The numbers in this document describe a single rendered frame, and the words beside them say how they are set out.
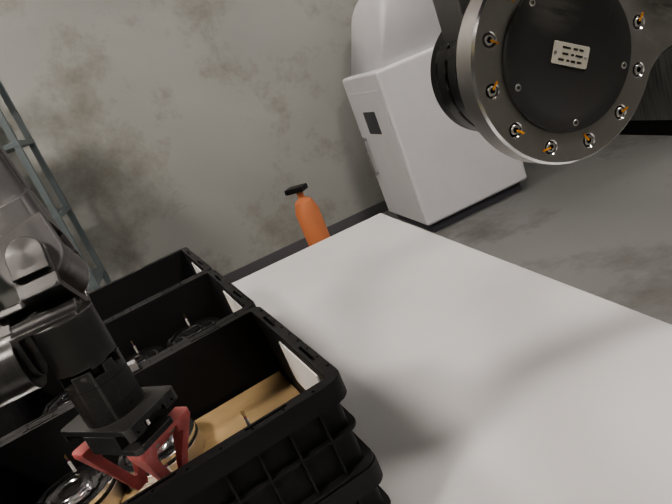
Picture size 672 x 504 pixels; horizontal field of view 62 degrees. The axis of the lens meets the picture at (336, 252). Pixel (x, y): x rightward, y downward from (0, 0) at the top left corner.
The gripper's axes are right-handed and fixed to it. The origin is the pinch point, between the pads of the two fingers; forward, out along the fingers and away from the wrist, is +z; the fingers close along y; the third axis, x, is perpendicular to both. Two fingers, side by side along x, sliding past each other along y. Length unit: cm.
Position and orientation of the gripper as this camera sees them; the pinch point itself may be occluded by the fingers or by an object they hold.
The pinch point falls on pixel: (159, 480)
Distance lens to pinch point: 63.7
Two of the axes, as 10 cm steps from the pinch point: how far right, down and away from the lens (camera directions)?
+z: 3.7, 8.8, 3.0
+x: 4.1, -4.4, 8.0
